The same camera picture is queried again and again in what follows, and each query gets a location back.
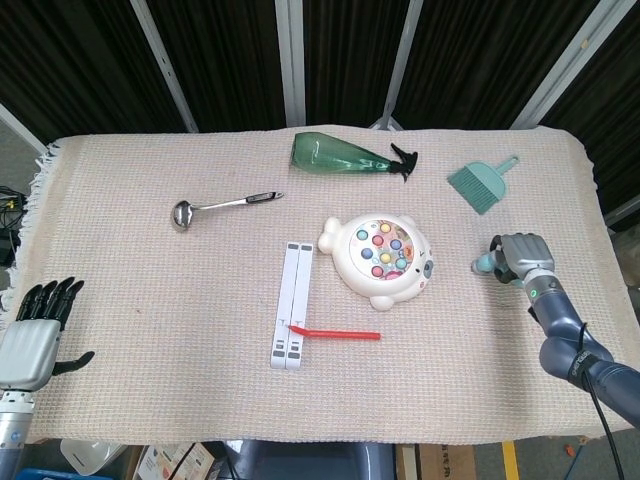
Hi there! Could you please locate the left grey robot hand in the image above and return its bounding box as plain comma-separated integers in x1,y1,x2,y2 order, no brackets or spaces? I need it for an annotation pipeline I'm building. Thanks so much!
0,277,96,392

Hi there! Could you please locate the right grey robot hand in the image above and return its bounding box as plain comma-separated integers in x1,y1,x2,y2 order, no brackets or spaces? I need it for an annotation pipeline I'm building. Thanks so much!
488,232,559,290

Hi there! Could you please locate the teal object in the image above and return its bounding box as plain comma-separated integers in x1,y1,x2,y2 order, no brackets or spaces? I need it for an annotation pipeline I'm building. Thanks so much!
470,251,503,276

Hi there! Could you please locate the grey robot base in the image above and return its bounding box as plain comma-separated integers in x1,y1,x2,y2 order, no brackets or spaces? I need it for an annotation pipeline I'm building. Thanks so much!
233,439,397,480

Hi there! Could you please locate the white whack-a-mole toy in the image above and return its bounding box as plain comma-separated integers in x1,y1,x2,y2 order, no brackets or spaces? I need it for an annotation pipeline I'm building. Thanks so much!
317,212,435,313

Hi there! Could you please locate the white plastic container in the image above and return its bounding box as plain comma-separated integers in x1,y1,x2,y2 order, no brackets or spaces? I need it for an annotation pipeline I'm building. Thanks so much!
59,439,129,477

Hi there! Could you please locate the beige woven tablecloth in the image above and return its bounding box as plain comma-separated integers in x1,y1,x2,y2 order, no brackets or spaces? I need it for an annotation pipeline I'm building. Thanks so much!
0,122,632,446

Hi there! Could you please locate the printed cardboard box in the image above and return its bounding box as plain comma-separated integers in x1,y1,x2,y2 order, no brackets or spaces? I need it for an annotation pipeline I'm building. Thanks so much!
134,442,222,480

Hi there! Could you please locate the red bent plastic stick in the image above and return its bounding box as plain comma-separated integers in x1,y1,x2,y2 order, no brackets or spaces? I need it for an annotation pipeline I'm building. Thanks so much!
288,324,382,344

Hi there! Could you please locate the green spray bottle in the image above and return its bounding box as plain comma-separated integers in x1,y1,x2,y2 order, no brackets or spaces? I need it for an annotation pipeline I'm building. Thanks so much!
290,131,420,184

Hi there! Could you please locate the brown cardboard box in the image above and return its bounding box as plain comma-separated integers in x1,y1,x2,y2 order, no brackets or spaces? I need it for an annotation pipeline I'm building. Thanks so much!
394,442,477,480

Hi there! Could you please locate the white folding laptop stand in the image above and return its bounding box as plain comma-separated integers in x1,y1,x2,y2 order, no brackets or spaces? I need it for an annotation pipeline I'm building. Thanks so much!
269,241,316,371

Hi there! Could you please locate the black cable bundle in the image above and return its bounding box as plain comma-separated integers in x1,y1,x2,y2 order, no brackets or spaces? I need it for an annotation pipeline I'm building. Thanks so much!
0,185,27,266

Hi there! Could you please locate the white frame post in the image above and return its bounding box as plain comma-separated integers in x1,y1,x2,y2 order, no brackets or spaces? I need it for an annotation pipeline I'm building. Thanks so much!
130,0,199,134
512,0,614,129
0,102,49,154
368,0,424,130
273,0,307,128

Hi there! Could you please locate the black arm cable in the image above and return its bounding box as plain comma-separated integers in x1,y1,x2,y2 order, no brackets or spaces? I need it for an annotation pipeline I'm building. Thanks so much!
573,323,629,480

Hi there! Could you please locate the steel ladle black handle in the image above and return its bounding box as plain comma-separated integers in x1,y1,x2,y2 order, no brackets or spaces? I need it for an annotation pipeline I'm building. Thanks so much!
170,189,285,234

